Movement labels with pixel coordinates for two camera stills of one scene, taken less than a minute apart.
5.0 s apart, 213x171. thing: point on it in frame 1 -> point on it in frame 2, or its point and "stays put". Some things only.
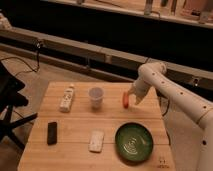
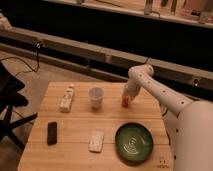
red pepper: [125, 99] stays put
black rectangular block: [51, 133] stays put
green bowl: [134, 142] stays put
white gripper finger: [133, 90] -> [124, 93]
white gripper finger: [138, 99] -> [131, 99]
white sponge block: [96, 142] stays put
